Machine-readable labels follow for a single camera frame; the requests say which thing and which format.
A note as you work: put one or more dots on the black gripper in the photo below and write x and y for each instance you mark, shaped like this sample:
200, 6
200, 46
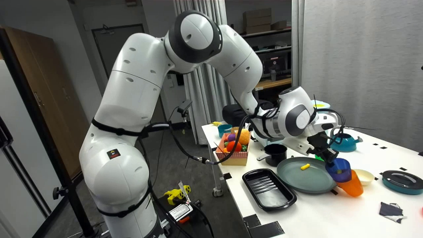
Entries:
322, 144

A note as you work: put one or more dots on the translucent blue plastic cup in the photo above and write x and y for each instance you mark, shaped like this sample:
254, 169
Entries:
340, 172

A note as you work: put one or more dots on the orange plastic cup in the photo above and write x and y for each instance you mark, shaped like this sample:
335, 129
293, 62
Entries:
352, 186

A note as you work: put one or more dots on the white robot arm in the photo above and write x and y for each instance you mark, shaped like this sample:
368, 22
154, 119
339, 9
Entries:
133, 87

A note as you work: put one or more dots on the green plastic cup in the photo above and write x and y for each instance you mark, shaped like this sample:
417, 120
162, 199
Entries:
318, 156

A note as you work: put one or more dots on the grey green round plate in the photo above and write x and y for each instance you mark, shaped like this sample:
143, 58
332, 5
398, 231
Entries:
299, 180

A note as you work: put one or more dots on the small teal cup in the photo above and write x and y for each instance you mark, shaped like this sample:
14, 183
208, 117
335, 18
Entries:
224, 129

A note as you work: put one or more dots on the teal toy kettle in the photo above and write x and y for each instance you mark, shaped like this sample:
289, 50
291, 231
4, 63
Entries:
349, 142

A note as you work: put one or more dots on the small cream bowl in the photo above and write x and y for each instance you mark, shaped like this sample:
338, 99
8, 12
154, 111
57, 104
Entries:
365, 177

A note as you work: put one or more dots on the small black pot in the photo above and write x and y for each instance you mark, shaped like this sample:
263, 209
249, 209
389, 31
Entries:
275, 153

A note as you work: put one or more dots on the black rectangular tray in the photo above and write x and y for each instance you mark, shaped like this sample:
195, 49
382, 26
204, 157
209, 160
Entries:
269, 189

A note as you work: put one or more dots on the teal toy pan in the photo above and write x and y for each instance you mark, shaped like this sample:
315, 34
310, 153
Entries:
404, 182

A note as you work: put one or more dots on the crumpled black silver foil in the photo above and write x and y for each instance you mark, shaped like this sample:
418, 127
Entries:
392, 210

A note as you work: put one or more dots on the orange toy fruit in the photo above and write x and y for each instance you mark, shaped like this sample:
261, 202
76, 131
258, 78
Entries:
245, 137

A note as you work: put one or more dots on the wooden desk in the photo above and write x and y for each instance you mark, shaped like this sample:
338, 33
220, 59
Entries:
278, 82

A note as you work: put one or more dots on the smooth white curtain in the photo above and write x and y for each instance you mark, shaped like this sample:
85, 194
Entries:
361, 66

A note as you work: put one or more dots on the large black tape piece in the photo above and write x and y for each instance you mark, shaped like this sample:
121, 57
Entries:
266, 230
252, 220

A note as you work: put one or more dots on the small wooden crate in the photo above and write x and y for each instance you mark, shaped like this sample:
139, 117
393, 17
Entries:
233, 158

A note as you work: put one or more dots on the red toy tomato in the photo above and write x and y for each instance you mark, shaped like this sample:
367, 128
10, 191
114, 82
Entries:
233, 145

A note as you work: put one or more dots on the purple toy fruit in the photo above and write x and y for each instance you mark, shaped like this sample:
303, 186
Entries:
230, 136

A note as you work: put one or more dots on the metal table clamp rod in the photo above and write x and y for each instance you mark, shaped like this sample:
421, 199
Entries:
217, 186

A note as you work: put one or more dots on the dark storage shelf rack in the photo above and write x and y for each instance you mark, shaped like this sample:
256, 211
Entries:
278, 47

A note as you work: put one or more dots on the pleated white curtain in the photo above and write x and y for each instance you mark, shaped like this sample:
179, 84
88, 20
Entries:
207, 103

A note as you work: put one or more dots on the brown cardboard box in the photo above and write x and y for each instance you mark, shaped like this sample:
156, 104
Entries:
258, 20

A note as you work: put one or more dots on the yellow toy figure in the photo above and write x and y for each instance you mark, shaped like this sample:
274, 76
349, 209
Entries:
176, 193

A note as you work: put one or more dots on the white red floor device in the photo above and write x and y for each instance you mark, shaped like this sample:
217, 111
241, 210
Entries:
182, 213

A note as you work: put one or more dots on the grey door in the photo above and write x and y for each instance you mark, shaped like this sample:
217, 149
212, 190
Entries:
110, 47

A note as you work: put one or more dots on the black tripod stand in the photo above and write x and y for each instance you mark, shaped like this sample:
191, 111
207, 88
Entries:
82, 211

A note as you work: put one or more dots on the brown wooden panel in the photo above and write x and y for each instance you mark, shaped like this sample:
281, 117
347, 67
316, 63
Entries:
44, 96

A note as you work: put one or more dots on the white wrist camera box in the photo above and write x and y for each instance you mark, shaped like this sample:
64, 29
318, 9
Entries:
299, 144

